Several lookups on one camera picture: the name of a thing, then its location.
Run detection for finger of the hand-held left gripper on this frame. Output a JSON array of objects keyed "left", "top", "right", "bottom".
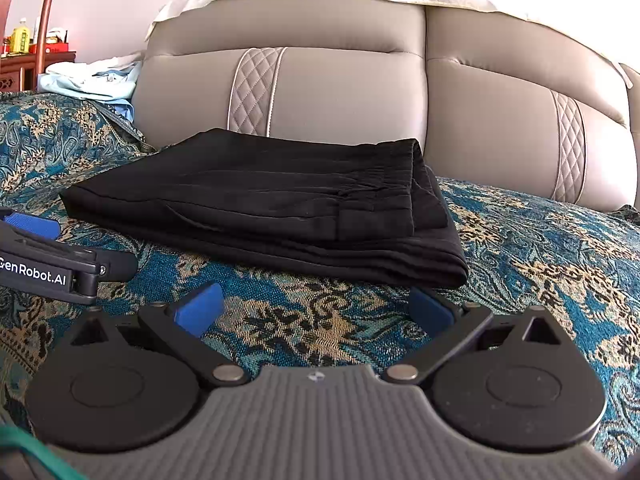
[
  {"left": 0, "top": 212, "right": 62, "bottom": 242},
  {"left": 0, "top": 232, "right": 140, "bottom": 305}
]

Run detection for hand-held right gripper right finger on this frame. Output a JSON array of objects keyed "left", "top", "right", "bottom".
[{"left": 382, "top": 287, "right": 563, "bottom": 387}]

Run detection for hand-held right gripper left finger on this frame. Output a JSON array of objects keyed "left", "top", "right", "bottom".
[{"left": 70, "top": 282, "right": 247, "bottom": 387}]

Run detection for black pants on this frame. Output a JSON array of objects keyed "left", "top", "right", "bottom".
[{"left": 59, "top": 127, "right": 470, "bottom": 290}]

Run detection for teal paisley patterned blanket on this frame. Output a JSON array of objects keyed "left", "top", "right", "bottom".
[{"left": 0, "top": 91, "right": 640, "bottom": 467}]

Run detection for dark wooden cabinet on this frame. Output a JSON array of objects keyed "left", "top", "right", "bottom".
[{"left": 0, "top": 51, "right": 77, "bottom": 94}]

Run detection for light blue clothes pile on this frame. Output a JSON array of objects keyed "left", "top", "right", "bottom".
[{"left": 37, "top": 51, "right": 146, "bottom": 123}]

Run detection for yellow bottle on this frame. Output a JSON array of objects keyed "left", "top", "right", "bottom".
[{"left": 11, "top": 17, "right": 31, "bottom": 54}]

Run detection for beige leather sofa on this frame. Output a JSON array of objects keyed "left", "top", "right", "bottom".
[{"left": 131, "top": 0, "right": 640, "bottom": 213}]

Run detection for green cord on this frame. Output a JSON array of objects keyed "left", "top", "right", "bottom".
[{"left": 0, "top": 422, "right": 88, "bottom": 480}]

